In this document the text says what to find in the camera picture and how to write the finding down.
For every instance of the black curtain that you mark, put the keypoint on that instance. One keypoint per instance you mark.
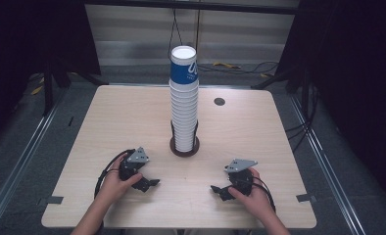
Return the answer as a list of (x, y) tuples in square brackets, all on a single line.
[(24, 39), (354, 65)]

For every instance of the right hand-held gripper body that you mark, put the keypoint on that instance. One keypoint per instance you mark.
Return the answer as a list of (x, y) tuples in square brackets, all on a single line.
[(241, 179)]

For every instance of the metal floor rail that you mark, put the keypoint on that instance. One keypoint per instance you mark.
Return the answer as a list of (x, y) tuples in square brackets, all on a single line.
[(24, 153), (325, 163)]

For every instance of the person's right hand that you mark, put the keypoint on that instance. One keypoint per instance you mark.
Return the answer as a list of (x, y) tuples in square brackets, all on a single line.
[(256, 200)]

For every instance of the stack of white paper cups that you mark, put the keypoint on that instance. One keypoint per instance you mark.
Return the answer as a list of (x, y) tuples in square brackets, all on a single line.
[(183, 114)]

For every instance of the yellow floor tape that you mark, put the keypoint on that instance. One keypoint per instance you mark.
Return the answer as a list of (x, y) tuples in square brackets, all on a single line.
[(226, 65), (37, 90)]

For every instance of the round dark table grommet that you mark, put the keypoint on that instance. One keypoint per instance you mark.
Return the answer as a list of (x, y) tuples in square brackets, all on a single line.
[(219, 101)]

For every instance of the person's left hand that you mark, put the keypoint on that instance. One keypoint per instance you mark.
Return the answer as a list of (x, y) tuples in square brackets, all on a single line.
[(114, 187)]

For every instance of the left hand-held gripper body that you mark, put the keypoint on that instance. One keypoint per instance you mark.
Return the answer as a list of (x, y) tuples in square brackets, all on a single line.
[(132, 166)]

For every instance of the black stand leg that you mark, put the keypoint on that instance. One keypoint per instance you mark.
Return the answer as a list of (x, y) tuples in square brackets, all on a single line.
[(279, 78), (48, 91)]

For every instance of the small black floor tape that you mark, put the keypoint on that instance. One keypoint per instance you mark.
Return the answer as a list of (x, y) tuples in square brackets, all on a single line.
[(71, 121)]

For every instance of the grey tape strip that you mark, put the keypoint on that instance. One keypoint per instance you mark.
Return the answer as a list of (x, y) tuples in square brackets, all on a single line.
[(54, 199), (305, 197)]

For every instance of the black cup holder stand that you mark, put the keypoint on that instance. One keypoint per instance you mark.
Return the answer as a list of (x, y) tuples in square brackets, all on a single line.
[(172, 147)]

